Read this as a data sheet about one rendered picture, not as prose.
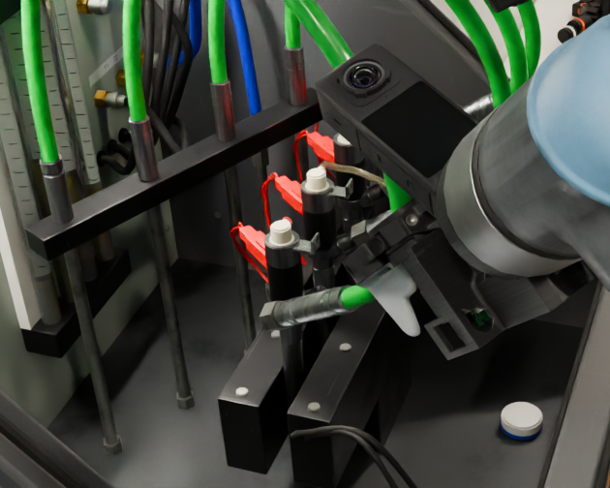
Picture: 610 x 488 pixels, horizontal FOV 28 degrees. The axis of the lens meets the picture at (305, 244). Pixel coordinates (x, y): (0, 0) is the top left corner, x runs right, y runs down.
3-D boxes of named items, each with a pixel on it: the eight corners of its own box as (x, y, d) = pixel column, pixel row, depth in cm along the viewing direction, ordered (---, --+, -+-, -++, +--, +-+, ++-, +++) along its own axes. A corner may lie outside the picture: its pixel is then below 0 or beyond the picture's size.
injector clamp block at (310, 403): (339, 548, 106) (329, 419, 97) (234, 522, 109) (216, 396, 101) (443, 314, 132) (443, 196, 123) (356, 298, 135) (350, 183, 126)
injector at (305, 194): (362, 392, 111) (351, 199, 99) (311, 382, 112) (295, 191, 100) (372, 373, 113) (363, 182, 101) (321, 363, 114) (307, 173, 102)
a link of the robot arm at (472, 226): (436, 147, 51) (579, 51, 53) (406, 175, 55) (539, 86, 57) (539, 294, 50) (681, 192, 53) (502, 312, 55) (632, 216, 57)
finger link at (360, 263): (338, 298, 70) (389, 260, 62) (322, 276, 70) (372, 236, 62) (400, 256, 72) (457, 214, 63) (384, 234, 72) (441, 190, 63)
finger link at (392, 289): (373, 361, 75) (428, 333, 66) (319, 282, 75) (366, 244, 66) (411, 334, 76) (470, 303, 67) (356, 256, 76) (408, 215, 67)
